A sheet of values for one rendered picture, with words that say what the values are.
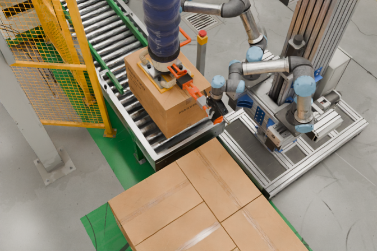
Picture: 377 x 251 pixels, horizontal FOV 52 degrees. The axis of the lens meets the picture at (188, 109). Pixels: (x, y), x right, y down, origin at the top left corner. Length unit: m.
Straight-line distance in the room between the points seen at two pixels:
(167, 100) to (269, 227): 1.17
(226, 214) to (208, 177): 0.32
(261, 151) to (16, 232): 2.23
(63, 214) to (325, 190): 2.36
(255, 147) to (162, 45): 1.49
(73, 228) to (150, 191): 0.88
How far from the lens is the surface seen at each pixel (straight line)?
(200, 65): 3.49
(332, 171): 3.92
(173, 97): 2.75
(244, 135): 3.64
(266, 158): 3.56
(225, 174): 3.06
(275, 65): 2.32
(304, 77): 2.22
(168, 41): 2.54
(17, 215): 3.78
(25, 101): 2.99
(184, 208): 2.94
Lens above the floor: 3.31
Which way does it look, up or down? 56 degrees down
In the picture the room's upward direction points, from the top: 2 degrees clockwise
